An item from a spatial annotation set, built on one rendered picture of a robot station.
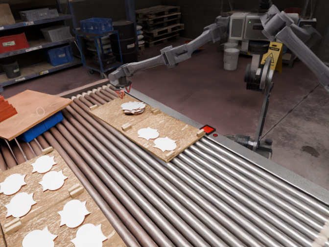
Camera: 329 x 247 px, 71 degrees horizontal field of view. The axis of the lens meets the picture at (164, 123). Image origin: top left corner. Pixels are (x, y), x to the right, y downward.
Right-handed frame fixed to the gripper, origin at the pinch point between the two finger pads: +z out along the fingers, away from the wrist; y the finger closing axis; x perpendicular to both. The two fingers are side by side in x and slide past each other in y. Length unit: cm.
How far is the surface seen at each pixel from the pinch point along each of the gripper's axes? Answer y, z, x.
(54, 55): -240, 70, -324
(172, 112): -7.5, 14.7, 33.0
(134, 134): 26.9, 11.7, 19.8
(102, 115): 14.3, 11.5, -13.3
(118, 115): 10.8, 11.7, -1.8
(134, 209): 75, 13, 45
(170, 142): 29, 11, 45
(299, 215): 55, 14, 112
